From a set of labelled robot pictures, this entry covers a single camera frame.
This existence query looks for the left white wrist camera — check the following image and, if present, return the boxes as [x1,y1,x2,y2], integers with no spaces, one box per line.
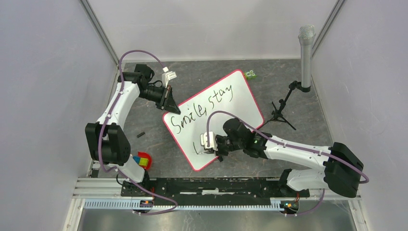
[162,66,177,88]

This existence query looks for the aluminium toothed rail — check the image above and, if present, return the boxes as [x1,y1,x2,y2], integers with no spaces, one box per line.
[83,197,298,212]

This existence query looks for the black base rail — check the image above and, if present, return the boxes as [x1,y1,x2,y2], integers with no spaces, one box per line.
[121,177,310,205]

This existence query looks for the red bowl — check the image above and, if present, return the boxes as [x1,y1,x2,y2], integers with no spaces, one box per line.
[133,152,152,170]

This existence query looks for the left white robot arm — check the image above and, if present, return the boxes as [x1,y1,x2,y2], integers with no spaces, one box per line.
[85,64,181,196]

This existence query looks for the colourful block toy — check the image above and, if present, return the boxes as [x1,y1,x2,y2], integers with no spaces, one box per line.
[133,156,150,168]

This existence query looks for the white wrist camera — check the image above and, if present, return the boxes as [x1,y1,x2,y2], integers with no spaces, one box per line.
[200,131,218,154]
[162,66,177,88]

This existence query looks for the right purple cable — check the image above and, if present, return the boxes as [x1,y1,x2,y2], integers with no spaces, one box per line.
[205,110,370,217]

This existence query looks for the green number dice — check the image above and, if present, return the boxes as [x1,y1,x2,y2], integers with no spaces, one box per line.
[244,70,257,80]

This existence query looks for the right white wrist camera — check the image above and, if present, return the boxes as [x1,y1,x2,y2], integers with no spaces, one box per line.
[200,131,218,154]

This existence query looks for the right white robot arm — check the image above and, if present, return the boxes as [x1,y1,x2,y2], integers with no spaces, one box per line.
[200,118,369,198]

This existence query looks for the silver microphone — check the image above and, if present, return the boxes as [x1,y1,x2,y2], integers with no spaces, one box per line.
[298,24,316,92]

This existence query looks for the pink framed whiteboard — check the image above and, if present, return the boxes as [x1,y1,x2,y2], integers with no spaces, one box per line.
[163,70,265,171]

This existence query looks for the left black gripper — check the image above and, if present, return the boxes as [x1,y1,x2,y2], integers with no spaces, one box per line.
[139,85,181,115]

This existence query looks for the purple cable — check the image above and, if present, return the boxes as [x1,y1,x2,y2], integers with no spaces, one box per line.
[97,50,179,217]
[205,110,370,217]

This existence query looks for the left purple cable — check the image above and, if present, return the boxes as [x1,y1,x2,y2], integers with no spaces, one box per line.
[97,50,179,217]

